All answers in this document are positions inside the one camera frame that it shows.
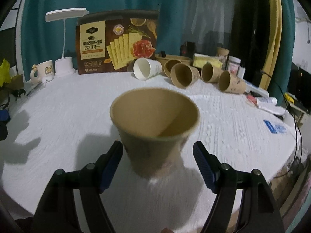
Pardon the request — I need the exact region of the white ceramic mug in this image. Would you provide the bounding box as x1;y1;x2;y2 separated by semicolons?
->
30;60;55;84

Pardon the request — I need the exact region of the brown paper cup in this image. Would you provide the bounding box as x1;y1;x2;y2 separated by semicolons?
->
170;63;200;89
216;47;229;58
201;63;222;83
110;87;200;179
163;59;181;77
218;70;246;94

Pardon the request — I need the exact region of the yellow curtain strip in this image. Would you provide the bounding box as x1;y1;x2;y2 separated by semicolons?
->
259;0;283;90

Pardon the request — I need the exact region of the brown cracker box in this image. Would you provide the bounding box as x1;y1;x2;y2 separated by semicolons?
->
75;10;159;75

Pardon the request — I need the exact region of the black television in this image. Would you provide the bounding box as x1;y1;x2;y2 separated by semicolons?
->
287;63;310;114

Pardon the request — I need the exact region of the small glass jar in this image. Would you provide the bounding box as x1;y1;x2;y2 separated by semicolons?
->
227;56;241;75

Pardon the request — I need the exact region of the brown paper cup lying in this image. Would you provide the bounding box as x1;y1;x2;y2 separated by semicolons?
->
201;63;222;83
170;63;200;89
218;70;246;94
163;59;181;77

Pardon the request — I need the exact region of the blue card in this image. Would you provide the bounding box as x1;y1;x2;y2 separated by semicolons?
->
264;120;287;134

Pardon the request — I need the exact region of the white paper cup lying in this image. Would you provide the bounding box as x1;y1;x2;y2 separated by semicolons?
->
133;58;162;81

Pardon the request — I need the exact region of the white desk lamp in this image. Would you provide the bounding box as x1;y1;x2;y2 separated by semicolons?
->
45;7;89;78

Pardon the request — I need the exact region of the teal curtain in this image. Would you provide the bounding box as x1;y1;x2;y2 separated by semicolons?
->
21;0;188;77

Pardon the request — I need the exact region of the white tube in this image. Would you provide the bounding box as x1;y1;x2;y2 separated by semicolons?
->
256;97;277;106

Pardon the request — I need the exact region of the yellow tissue pack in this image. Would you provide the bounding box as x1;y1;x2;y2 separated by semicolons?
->
192;56;222;68

